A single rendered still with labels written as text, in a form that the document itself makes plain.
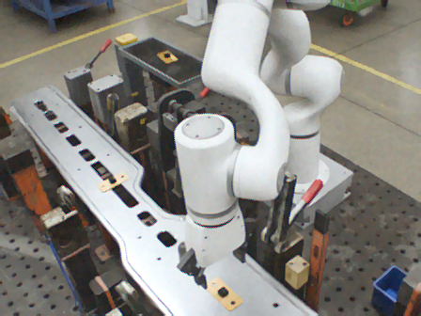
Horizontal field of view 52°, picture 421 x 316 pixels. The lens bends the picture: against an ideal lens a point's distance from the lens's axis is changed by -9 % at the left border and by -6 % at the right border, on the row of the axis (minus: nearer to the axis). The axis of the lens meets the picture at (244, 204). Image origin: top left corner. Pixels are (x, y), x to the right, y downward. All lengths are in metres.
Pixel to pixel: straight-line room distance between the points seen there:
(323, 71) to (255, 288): 0.60
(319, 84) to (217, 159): 0.65
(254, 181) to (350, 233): 0.86
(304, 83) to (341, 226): 0.49
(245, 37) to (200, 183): 0.23
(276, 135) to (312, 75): 0.61
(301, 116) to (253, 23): 0.62
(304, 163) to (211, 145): 0.81
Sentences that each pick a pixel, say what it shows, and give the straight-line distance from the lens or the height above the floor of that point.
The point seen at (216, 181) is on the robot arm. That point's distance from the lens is 0.66.
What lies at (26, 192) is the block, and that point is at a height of 0.89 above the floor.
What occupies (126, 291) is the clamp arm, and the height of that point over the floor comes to 1.11.
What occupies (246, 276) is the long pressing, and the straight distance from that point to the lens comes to 0.96.
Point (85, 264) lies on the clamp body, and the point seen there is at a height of 0.87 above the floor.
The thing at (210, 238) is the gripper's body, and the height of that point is 1.20.
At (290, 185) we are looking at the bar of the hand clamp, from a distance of 0.84.
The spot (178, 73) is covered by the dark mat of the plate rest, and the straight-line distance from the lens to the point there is 1.34.
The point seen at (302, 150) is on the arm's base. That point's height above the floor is 0.93.
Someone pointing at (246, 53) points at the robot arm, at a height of 1.46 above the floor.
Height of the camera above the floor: 1.75
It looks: 43 degrees down
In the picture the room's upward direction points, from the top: 2 degrees counter-clockwise
